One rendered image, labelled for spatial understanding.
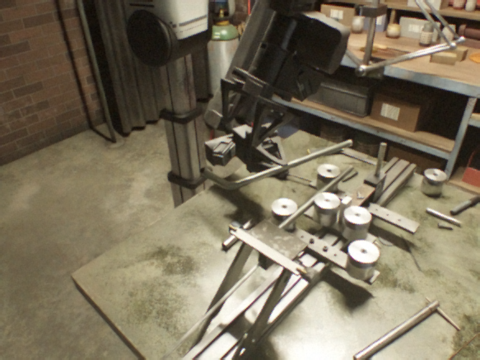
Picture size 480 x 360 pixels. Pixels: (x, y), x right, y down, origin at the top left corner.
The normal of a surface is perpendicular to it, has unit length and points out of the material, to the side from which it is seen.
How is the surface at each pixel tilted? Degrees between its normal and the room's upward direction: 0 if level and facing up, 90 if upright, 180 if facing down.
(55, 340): 0
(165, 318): 0
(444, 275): 0
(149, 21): 90
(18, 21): 90
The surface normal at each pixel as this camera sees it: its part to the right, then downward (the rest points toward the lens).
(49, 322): -0.04, -0.81
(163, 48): -0.53, 0.51
